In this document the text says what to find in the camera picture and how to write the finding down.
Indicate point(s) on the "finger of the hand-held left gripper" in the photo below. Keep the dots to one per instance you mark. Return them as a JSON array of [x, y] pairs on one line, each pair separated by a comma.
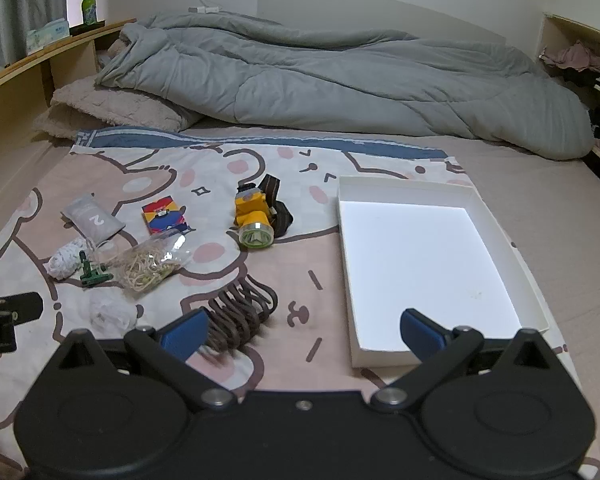
[[26, 306]]

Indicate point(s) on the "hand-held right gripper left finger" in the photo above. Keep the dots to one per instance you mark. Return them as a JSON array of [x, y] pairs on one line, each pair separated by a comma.
[[185, 334]]

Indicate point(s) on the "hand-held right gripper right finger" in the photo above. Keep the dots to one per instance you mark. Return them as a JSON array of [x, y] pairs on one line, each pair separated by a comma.
[[421, 335]]

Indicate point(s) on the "brown hair claw clip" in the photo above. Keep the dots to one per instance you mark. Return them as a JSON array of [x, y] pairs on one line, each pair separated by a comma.
[[240, 317]]

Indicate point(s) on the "white cardboard box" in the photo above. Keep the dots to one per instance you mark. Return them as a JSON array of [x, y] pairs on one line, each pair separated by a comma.
[[420, 260]]

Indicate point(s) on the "green clip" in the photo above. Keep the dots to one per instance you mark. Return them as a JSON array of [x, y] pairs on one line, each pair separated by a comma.
[[94, 274]]

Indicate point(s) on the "white tissue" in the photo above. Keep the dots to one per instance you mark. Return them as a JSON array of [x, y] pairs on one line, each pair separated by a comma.
[[111, 312]]

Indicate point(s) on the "clear bag of rubber bands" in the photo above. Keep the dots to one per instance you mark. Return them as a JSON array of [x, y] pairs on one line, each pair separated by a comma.
[[145, 266]]

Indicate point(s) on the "grey pouch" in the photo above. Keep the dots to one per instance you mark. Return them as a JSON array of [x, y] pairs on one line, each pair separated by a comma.
[[94, 220]]

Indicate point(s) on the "red and blue card box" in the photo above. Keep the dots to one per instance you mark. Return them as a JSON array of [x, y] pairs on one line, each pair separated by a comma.
[[164, 216]]

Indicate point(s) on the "printed cartoon blanket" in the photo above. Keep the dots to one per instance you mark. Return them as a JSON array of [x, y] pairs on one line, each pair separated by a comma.
[[290, 180]]

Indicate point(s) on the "beige pillow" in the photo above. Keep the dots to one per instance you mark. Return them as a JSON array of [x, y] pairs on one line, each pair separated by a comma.
[[115, 105]]

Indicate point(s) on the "wooden bedside shelf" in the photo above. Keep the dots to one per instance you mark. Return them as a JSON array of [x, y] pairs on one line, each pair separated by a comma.
[[25, 80]]

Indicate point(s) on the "tissue pack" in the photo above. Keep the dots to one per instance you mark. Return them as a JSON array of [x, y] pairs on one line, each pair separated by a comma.
[[47, 35]]

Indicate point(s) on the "grey quilt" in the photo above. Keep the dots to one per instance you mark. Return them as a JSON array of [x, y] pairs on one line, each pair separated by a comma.
[[330, 75]]

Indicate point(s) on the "black tray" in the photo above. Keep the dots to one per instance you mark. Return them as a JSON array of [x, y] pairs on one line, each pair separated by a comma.
[[87, 27]]

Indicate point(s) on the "grey curtain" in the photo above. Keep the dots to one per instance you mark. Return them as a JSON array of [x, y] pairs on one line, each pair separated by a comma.
[[15, 15]]

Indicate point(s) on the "green glass bottle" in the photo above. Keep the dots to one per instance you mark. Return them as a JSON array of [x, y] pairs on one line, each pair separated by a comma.
[[88, 7]]

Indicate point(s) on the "pink clothes pile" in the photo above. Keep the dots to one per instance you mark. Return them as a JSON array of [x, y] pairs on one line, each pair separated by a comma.
[[580, 57]]

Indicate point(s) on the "white power plug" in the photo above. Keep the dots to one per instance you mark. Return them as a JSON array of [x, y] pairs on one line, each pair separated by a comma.
[[205, 9]]

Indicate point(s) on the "cream wall shelf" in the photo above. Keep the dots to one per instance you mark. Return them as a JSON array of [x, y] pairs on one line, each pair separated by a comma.
[[560, 30]]

